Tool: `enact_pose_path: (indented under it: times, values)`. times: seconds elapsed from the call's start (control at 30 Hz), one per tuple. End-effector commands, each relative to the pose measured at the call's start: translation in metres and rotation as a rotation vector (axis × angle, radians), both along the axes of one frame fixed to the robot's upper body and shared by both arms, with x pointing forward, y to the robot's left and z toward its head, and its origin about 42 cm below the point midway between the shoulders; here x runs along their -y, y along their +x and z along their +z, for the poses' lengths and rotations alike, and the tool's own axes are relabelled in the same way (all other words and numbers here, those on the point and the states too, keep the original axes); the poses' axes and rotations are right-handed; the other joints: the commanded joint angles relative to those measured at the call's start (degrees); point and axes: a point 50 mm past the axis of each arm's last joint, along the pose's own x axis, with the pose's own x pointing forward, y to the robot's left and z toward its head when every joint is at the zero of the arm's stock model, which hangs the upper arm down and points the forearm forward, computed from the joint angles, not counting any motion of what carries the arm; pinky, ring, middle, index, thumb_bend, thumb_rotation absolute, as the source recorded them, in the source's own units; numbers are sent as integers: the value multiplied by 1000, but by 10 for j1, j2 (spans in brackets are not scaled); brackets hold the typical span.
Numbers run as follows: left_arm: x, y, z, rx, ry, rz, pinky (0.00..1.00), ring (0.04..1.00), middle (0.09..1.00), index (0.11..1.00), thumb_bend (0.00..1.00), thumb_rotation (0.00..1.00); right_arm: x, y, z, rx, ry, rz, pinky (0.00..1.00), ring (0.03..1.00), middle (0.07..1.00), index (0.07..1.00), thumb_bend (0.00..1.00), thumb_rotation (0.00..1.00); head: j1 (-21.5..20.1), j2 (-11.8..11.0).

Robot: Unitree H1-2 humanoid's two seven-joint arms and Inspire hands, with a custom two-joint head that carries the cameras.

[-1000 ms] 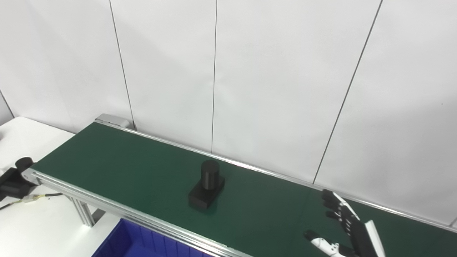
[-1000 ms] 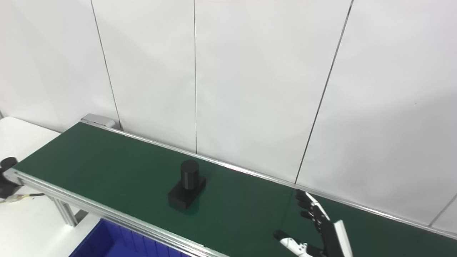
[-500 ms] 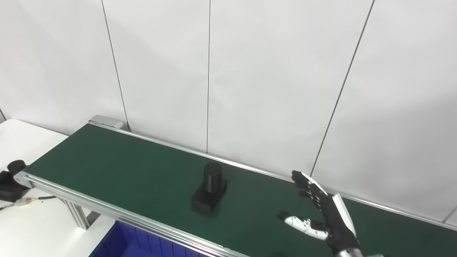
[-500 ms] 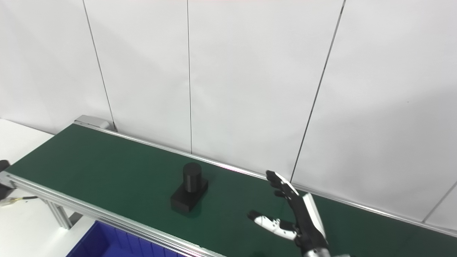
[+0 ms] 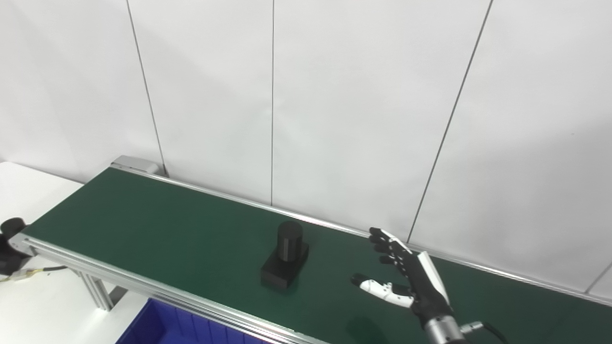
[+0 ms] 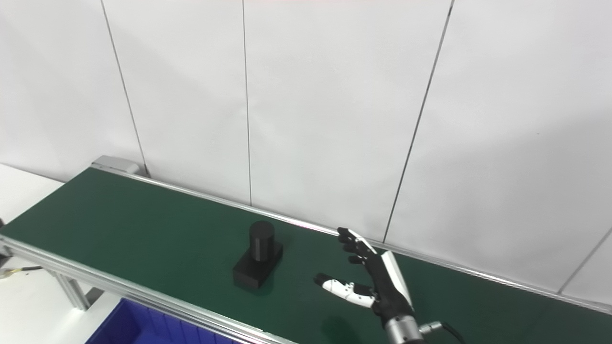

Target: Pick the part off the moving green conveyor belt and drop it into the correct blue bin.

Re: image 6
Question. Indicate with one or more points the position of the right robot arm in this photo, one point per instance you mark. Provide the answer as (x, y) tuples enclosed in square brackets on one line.
[(404, 332)]

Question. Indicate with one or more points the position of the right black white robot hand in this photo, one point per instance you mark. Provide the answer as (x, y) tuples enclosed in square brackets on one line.
[(387, 291)]

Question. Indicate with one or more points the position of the blue plastic bin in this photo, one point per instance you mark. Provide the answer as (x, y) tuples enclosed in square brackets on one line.
[(138, 327)]

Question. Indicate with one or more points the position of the black cylinder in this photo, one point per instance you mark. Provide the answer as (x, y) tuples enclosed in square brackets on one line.
[(260, 248)]

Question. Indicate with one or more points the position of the aluminium conveyor leg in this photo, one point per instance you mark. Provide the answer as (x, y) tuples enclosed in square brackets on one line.
[(71, 289)]

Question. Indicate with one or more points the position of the green conveyor belt aluminium frame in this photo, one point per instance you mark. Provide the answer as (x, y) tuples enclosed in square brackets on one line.
[(167, 239)]

